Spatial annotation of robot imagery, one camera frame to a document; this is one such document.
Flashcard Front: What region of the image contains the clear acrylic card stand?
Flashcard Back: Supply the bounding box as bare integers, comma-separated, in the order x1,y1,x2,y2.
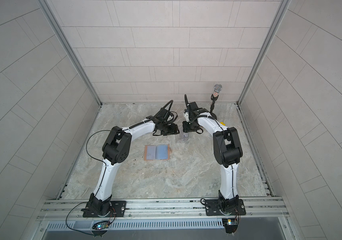
178,132,189,143

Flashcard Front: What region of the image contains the black microphone stand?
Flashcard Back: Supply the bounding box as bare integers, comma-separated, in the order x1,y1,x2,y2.
209,84,222,119

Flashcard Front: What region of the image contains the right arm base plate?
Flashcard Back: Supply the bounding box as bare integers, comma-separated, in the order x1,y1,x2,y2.
201,198,246,216

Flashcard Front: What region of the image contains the left green circuit board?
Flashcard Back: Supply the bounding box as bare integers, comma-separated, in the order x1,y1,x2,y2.
92,221,110,231

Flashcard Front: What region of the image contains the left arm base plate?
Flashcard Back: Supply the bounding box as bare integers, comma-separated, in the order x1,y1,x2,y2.
81,201,127,218

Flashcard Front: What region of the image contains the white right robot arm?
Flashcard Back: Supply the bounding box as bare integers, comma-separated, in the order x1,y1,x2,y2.
182,100,243,213

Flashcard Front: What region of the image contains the white ventilation grille strip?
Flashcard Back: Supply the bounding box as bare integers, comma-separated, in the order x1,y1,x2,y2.
47,218,224,232

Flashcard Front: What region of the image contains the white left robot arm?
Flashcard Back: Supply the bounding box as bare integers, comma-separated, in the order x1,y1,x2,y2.
89,107,180,206

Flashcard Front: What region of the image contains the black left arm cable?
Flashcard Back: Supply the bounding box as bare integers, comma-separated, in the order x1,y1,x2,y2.
85,129,115,164

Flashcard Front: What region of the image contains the right circuit board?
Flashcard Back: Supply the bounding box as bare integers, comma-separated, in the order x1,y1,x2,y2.
222,218,239,234

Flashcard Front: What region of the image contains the aluminium mounting rail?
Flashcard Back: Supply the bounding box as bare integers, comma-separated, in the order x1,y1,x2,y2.
36,197,289,221

